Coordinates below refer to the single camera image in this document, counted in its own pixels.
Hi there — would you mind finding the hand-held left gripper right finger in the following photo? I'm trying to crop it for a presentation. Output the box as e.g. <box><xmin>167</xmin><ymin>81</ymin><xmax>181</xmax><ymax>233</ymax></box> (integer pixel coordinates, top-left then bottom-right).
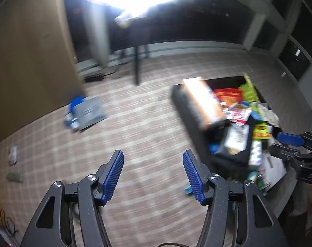
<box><xmin>182</xmin><ymin>150</ymin><xmax>290</xmax><ymax>247</ymax></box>

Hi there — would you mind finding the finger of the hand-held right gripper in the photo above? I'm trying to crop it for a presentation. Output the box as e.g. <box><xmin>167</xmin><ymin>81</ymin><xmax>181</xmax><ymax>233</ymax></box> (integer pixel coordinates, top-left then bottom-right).
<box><xmin>277</xmin><ymin>132</ymin><xmax>312</xmax><ymax>151</ymax></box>
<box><xmin>269</xmin><ymin>144</ymin><xmax>312</xmax><ymax>165</ymax></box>

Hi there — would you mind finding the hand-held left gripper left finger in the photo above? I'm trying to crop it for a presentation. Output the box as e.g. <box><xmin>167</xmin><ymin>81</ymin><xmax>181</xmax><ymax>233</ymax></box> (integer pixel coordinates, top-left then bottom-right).
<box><xmin>21</xmin><ymin>150</ymin><xmax>124</xmax><ymax>247</ymax></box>

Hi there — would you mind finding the black storage box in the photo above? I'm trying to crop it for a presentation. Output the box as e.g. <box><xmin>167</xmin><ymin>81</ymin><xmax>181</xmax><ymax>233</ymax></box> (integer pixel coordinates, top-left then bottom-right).
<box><xmin>171</xmin><ymin>75</ymin><xmax>284</xmax><ymax>177</ymax></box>

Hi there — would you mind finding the white paper box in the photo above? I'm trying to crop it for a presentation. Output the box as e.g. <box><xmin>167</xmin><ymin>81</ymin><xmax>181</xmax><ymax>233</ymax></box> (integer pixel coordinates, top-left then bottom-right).
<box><xmin>261</xmin><ymin>151</ymin><xmax>287</xmax><ymax>187</ymax></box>

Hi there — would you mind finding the white blue small carton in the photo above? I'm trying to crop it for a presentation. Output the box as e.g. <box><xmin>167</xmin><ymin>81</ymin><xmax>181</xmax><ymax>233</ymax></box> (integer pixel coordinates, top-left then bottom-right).
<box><xmin>248</xmin><ymin>140</ymin><xmax>263</xmax><ymax>167</ymax></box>

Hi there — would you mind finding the yellow green packet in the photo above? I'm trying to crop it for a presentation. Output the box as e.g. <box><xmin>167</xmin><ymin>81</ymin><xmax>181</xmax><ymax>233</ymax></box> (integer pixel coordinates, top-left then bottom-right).
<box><xmin>252</xmin><ymin>123</ymin><xmax>273</xmax><ymax>141</ymax></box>

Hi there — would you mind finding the white printed packet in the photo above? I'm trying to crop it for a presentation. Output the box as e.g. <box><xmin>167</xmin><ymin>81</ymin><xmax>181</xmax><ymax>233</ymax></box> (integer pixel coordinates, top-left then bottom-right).
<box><xmin>224</xmin><ymin>124</ymin><xmax>250</xmax><ymax>155</ymax></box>

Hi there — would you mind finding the green snack packet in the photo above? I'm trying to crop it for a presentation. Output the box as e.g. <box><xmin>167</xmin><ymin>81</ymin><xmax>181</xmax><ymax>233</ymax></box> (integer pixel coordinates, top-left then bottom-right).
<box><xmin>239</xmin><ymin>73</ymin><xmax>260</xmax><ymax>104</ymax></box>

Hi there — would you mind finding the grey zip pouch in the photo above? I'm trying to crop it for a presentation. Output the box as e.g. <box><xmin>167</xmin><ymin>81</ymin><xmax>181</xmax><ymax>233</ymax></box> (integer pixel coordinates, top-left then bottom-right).
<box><xmin>73</xmin><ymin>96</ymin><xmax>107</xmax><ymax>132</ymax></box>

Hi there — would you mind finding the red snack packet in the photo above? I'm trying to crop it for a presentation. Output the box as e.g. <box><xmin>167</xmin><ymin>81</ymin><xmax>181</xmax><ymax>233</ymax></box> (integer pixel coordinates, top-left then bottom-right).
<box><xmin>214</xmin><ymin>88</ymin><xmax>243</xmax><ymax>106</ymax></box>

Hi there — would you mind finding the orange cardboard box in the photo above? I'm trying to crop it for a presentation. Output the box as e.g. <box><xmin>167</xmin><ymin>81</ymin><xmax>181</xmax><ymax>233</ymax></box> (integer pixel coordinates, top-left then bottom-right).
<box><xmin>181</xmin><ymin>77</ymin><xmax>225</xmax><ymax>130</ymax></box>

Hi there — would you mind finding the blue bottle with white cap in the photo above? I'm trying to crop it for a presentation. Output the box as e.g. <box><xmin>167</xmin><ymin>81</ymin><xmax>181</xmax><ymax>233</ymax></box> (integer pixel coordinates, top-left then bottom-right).
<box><xmin>64</xmin><ymin>96</ymin><xmax>86</xmax><ymax>129</ymax></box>

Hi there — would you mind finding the small grey object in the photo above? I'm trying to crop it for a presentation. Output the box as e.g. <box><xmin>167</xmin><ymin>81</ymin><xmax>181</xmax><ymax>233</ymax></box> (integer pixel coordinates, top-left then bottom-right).
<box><xmin>7</xmin><ymin>172</ymin><xmax>24</xmax><ymax>184</ymax></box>

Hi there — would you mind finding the small white packet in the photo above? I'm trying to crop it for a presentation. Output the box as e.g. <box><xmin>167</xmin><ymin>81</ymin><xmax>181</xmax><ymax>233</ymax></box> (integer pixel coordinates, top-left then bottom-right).
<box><xmin>8</xmin><ymin>145</ymin><xmax>18</xmax><ymax>165</ymax></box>

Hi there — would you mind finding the black power strip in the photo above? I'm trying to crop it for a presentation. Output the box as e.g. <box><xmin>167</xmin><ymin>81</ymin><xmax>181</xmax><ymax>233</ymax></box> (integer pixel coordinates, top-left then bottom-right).
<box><xmin>83</xmin><ymin>73</ymin><xmax>105</xmax><ymax>83</ymax></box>

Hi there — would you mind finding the black table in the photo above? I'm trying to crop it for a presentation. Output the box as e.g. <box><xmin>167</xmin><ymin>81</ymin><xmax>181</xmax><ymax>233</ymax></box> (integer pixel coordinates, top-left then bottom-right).
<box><xmin>112</xmin><ymin>14</ymin><xmax>152</xmax><ymax>86</ymax></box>

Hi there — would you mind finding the wooden cabinet panel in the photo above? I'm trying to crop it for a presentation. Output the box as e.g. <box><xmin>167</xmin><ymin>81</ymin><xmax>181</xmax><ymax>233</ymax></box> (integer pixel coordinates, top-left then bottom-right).
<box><xmin>0</xmin><ymin>0</ymin><xmax>85</xmax><ymax>143</ymax></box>

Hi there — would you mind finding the red and black cable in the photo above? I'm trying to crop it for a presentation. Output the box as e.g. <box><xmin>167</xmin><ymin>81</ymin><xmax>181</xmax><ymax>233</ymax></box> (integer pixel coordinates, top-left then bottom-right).
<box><xmin>0</xmin><ymin>209</ymin><xmax>20</xmax><ymax>240</ymax></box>

